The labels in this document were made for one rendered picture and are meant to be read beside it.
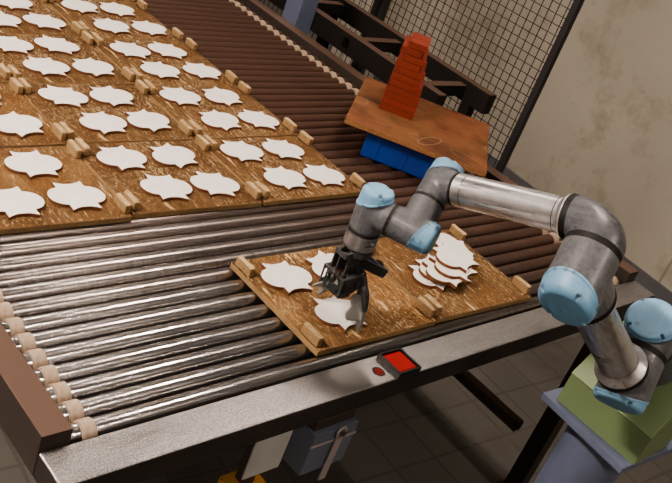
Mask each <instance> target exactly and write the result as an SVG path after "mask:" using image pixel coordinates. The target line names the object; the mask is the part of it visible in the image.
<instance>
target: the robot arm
mask: <svg viewBox="0 0 672 483"><path fill-rule="evenodd" d="M394 198H395V194H394V192H393V190H392V189H390V188H389V187H388V186H386V185H384V184H382V183H378V182H370V183H367V184H365V185H364V186H363V187H362V190H361V192H360V195H359V197H358V198H357V200H356V205H355V208H354V211H353V213H352V216H351V219H350V222H349V224H348V226H347V229H346V232H345V235H344V238H343V244H342V245H340V246H337V247H336V250H335V252H334V255H333V258H332V261H331V262H327V263H325V264H324V266H323V269H322V272H321V275H320V278H319V282H318V283H315V284H314V285H313V286H312V287H319V289H318V295H320V294H322V293H324V292H327V291H328V290H329V291H330V292H331V293H332V294H333V295H334V296H335V297H336V298H337V299H339V298H345V297H349V294H351V293H353V292H354V291H356V290H358V291H357V295H356V294H353V295H352V296H351V298H350V307H349V308H348V310H347V311H346V312H345V319H346V320H349V321H356V323H355V326H356V332H359V331H360V330H361V327H362V325H363V322H364V320H365V316H366V311H367V310H368V304H369V288H368V281H367V276H366V275H367V273H366V272H365V270H366V271H368V272H370V273H372V274H373V275H376V276H379V277H381V278H384V277H385V275H386V274H387V273H388V269H387V268H386V267H385V266H384V264H383V262H382V261H380V260H377V259H375V258H373V257H371V256H372V253H373V251H374V250H375V247H376V245H377V242H378V239H379V237H380V235H381V234H382V235H384V236H386V237H388V238H390V239H392V240H394V241H396V242H398V243H400V244H402V245H404V246H406V248H408V249H412V250H414V251H417V252H419V253H421V254H428V253H429V252H430V251H431V250H432V249H433V247H434V245H435V244H436V241H437V240H438V238H439V235H440V233H441V226H440V225H439V224H437V220H438V219H439V217H440V215H441V214H442V212H443V210H444V208H445V207H446V205H451V206H455V207H459V208H463V209H467V210H471V211H474V212H478V213H482V214H486V215H490V216H494V217H498V218H502V219H505V220H509V221H513V222H517V223H521V224H525V225H529V226H532V227H536V228H540V229H544V230H548V231H552V232H556V233H557V235H558V237H559V238H560V239H562V240H563V241H562V243H561V245H560V247H559V249H558V251H557V253H556V254H555V256H554V258H553V260H552V262H551V264H550V266H549V268H548V270H547V271H546V272H545V273H544V275H543V277H542V279H541V284H540V286H539V288H538V299H539V302H540V304H541V305H542V307H543V308H544V309H545V310H546V312H547V313H551V314H552V317H554V318H555V319H557V320H558V321H560V322H562V323H564V324H567V325H570V326H575V327H577V328H578V330H579V332H580V334H581V335H582V337H583V339H584V341H585V343H586V345H587V346H588V348H589V350H590V352H591V354H592V356H593V357H594V359H595V360H594V373H595V376H596V378H597V379H598V381H597V384H596V385H595V386H594V390H593V395H594V397H595V398H596V399H598V400H599V401H601V402H602V403H604V404H606V405H608V406H610V407H612V408H614V409H617V410H619V411H622V412H625V413H628V414H633V415H639V414H642V413H643V412H644V411H645V409H646V407H647V405H648V404H649V403H650V402H649V401H650V399H651V396H652V394H653V392H654V390H655V387H656V386H662V385H665V384H668V383H670V382H672V306H671V305H670V304H669V303H667V302H665V301H663V300H660V299H656V298H644V299H641V300H638V301H636V302H634V303H633V304H631V305H630V307H629V308H628V309H627V311H626V314H625V316H624V325H623V323H622V321H621V318H620V316H619V314H618V312H617V310H616V308H615V306H616V303H617V292H616V289H615V287H614V285H613V283H612V280H613V277H614V275H615V273H616V271H617V269H618V267H619V265H620V263H621V261H622V259H623V257H624V254H625V252H626V244H627V243H626V235H625V231H624V228H623V226H622V224H621V223H620V221H619V219H618V218H617V217H616V215H615V214H614V213H613V212H612V211H611V210H609V209H608V208H607V207H606V206H604V205H603V204H602V203H600V202H598V201H596V200H595V199H592V198H590V197H587V196H583V195H579V194H575V193H571V194H569V195H567V196H566V197H565V196H561V195H556V194H552V193H548V192H543V191H539V190H535V189H530V188H526V187H522V186H517V185H513V184H508V183H504V182H500V181H495V180H491V179H487V178H482V177H478V176H474V175H469V174H465V173H464V170H463V168H462V167H461V166H460V165H459V164H458V163H457V162H456V161H452V160H451V159H450V158H446V157H439V158H437V159H435V161H434V162H433V163H432V165H431V166H430V168H429V169H428V170H427V171H426V173H425V176H424V177H423V179H422V181H421V182H420V184H419V186H418V187H417V189H416V191H415V192H414V194H413V196H412V197H411V199H410V201H409V202H408V204H407V205H406V207H403V206H401V205H399V204H397V203H395V202H394ZM325 268H327V271H326V274H325V276H323V277H322V275H323V273H324V270H325ZM320 281H321V282H320Z"/></svg>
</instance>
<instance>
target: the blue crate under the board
mask: <svg viewBox="0 0 672 483"><path fill-rule="evenodd" d="M360 155H362V156H365V157H367V158H370V159H372V160H375V161H377V162H380V163H383V164H385V165H388V166H390V167H393V168H395V169H398V170H401V171H403V172H406V173H408V174H411V175H413V176H416V177H418V178H421V179H423V177H424V176H425V173H426V171H427V170H428V169H429V168H430V166H431V165H432V163H433V162H434V161H435V159H436V158H433V157H430V156H428V155H425V154H423V153H420V152H418V151H415V150H412V149H410V148H407V147H405V146H402V145H400V144H397V143H395V142H392V141H389V140H387V139H384V138H382V137H379V136H377V135H374V134H372V133H369V132H367V136H366V138H365V141H364V144H363V146H362V149H361V151H360Z"/></svg>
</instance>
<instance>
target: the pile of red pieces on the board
mask: <svg viewBox="0 0 672 483"><path fill-rule="evenodd" d="M430 41H431V38H430V37H427V36H425V35H422V34H420V33H417V32H413V34H412V36H409V35H407V36H406V38H405V41H404V43H403V45H402V48H401V50H400V54H399V56H398V58H397V61H396V63H395V66H394V69H393V71H392V74H391V76H390V79H389V82H388V84H387V87H386V89H385V92H384V95H383V97H382V100H381V102H380V105H379V108H380V109H383V110H386V111H388V112H391V113H393V114H396V115H398V116H401V117H403V118H406V119H408V120H412V118H413V116H414V113H415V110H416V108H417V106H418V104H419V100H420V96H421V93H422V89H423V86H424V84H423V81H424V78H425V74H426V72H425V69H426V65H427V61H426V59H427V56H428V53H429V49H428V48H429V44H430Z"/></svg>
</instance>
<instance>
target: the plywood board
mask: <svg viewBox="0 0 672 483"><path fill-rule="evenodd" d="M386 87H387V84H384V83H382V82H379V81H377V80H374V79H372V78H369V77H366V78H365V80H364V82H363V84H362V86H361V88H360V90H359V92H358V94H357V96H356V98H355V100H354V102H353V104H352V106H351V108H350V110H349V112H348V114H347V116H346V118H345V120H344V123H346V124H349V125H351V126H354V127H356V128H359V129H361V130H364V131H366V132H369V133H372V134H374V135H377V136H379V137H382V138H384V139H387V140H389V141H392V142H395V143H397V144H400V145H402V146H405V147H407V148H410V149H412V150H415V151H418V152H420V153H423V154H425V155H428V156H430V157H433V158H436V159H437V158H439V157H446V158H450V159H451V160H452V161H456V162H457V163H458V164H459V165H460V166H461V167H462V168H463V169H464V170H466V171H469V172H471V173H474V174H476V175H479V176H482V177H484V178H485V176H486V174H487V157H488V137H489V124H487V123H484V122H482V121H479V120H476V119H474V118H471V117H469V116H466V115H464V114H461V113H459V112H456V111H453V110H451V109H448V108H446V107H443V106H441V105H438V104H435V103H433V102H430V101H428V100H425V99H423V98H420V100H419V104H418V106H417V108H416V110H415V113H414V116H413V118H412V120H408V119H406V118H403V117H401V116H398V115H396V114H393V113H391V112H388V111H386V110H383V109H380V108H379V105H380V102H381V100H382V97H383V95H384V92H385V89H386Z"/></svg>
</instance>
